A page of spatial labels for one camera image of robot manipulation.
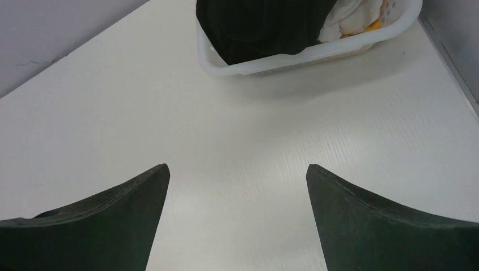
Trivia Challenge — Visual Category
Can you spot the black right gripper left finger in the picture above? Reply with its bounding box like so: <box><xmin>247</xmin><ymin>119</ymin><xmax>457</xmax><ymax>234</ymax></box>
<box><xmin>1</xmin><ymin>164</ymin><xmax>170</xmax><ymax>270</ymax></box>

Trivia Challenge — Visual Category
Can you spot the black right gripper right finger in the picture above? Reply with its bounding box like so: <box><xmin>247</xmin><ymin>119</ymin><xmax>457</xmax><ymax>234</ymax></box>
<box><xmin>306</xmin><ymin>164</ymin><xmax>478</xmax><ymax>270</ymax></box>

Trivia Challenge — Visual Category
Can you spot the black t shirt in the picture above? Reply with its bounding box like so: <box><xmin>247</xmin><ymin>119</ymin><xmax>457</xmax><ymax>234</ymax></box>
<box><xmin>195</xmin><ymin>0</ymin><xmax>335</xmax><ymax>65</ymax></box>

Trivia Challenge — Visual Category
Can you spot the yellow t shirt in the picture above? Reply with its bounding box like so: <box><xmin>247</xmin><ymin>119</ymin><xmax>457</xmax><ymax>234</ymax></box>
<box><xmin>339</xmin><ymin>0</ymin><xmax>386</xmax><ymax>38</ymax></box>

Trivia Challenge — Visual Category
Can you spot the white plastic laundry basket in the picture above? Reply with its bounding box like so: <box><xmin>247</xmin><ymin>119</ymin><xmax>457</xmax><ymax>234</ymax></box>
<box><xmin>196</xmin><ymin>0</ymin><xmax>423</xmax><ymax>76</ymax></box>

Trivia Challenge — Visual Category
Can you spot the white t shirt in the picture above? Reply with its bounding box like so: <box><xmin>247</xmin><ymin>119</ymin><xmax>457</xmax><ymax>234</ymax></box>
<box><xmin>318</xmin><ymin>0</ymin><xmax>386</xmax><ymax>43</ymax></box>

